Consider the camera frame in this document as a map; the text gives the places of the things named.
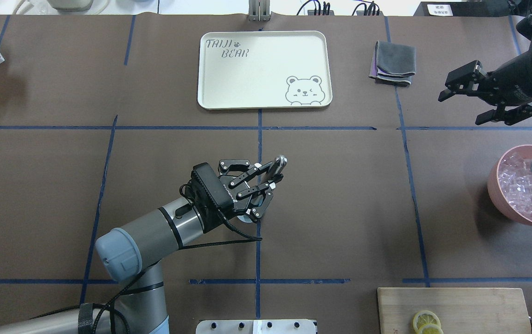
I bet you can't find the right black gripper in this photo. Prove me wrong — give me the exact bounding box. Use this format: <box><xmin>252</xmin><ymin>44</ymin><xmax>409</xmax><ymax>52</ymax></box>
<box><xmin>438</xmin><ymin>51</ymin><xmax>532</xmax><ymax>126</ymax></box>

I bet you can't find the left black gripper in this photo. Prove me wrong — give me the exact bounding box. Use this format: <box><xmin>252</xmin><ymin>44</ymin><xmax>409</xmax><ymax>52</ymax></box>
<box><xmin>201</xmin><ymin>160</ymin><xmax>283</xmax><ymax>232</ymax></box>

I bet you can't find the steel muddler with black tip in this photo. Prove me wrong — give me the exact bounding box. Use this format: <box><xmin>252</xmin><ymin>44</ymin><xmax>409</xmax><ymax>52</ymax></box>
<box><xmin>264</xmin><ymin>155</ymin><xmax>288</xmax><ymax>182</ymax></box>

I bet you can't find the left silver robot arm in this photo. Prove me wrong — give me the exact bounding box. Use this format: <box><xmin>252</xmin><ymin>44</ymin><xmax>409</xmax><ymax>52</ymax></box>
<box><xmin>0</xmin><ymin>155</ymin><xmax>288</xmax><ymax>334</ymax></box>

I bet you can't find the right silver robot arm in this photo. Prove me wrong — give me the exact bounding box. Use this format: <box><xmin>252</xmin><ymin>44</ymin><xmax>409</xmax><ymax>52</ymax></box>
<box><xmin>438</xmin><ymin>13</ymin><xmax>532</xmax><ymax>126</ymax></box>

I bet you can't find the light blue paper cup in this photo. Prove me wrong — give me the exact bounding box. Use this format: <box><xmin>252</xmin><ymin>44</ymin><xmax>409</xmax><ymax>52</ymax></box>
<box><xmin>238</xmin><ymin>194</ymin><xmax>269</xmax><ymax>223</ymax></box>

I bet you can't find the pink ice bowl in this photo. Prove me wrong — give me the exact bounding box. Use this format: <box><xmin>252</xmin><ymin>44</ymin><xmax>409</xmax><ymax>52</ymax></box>
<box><xmin>487</xmin><ymin>145</ymin><xmax>532</xmax><ymax>227</ymax></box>

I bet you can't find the pile of ice cubes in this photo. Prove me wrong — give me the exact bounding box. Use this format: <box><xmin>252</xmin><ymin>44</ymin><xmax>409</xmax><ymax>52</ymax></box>
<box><xmin>498</xmin><ymin>151</ymin><xmax>532</xmax><ymax>220</ymax></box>

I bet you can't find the grey folded cloth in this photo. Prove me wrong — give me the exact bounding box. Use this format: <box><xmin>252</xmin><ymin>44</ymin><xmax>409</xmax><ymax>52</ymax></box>
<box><xmin>375</xmin><ymin>41</ymin><xmax>417</xmax><ymax>77</ymax></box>

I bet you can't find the cream bear serving tray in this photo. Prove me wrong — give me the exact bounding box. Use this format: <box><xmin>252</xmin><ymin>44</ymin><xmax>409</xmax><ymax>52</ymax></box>
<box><xmin>197</xmin><ymin>31</ymin><xmax>333</xmax><ymax>110</ymax></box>

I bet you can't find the wooden cutting board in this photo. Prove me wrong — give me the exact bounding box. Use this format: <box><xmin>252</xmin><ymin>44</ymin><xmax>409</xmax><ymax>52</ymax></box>
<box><xmin>377</xmin><ymin>287</ymin><xmax>532</xmax><ymax>334</ymax></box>

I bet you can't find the lemon slice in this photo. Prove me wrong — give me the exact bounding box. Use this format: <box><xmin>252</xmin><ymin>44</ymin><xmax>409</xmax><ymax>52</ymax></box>
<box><xmin>416</xmin><ymin>323</ymin><xmax>444</xmax><ymax>334</ymax></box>
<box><xmin>412</xmin><ymin>309</ymin><xmax>441</xmax><ymax>333</ymax></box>

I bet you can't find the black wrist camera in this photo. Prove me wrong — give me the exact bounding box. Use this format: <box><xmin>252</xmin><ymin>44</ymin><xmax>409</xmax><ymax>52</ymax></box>
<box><xmin>190</xmin><ymin>162</ymin><xmax>234</xmax><ymax>212</ymax></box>

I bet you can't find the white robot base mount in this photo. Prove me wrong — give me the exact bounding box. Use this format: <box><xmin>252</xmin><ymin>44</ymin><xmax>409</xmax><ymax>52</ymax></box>
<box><xmin>195</xmin><ymin>319</ymin><xmax>318</xmax><ymax>334</ymax></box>

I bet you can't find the metal camera post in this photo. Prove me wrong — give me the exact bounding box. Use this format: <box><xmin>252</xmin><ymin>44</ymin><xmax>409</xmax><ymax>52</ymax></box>
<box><xmin>248</xmin><ymin>0</ymin><xmax>271</xmax><ymax>22</ymax></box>

